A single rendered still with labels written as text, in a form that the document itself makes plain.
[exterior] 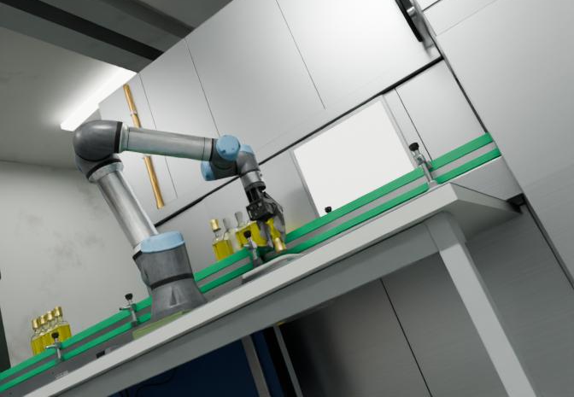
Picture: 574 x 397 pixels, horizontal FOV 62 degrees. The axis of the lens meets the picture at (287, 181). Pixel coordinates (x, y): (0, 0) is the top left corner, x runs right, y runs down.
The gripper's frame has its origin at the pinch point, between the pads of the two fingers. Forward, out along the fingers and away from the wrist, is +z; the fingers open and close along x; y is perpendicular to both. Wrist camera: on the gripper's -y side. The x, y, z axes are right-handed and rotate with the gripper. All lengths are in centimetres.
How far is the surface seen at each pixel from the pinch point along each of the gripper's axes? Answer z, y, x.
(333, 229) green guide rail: 1.7, -13.0, 15.2
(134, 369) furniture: 23, 40, -34
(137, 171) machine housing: -72, -35, -74
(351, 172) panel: -18.4, -29.2, 25.5
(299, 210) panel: -14.5, -29.8, -0.2
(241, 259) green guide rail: -1.4, -4.6, -17.9
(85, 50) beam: -230, -105, -145
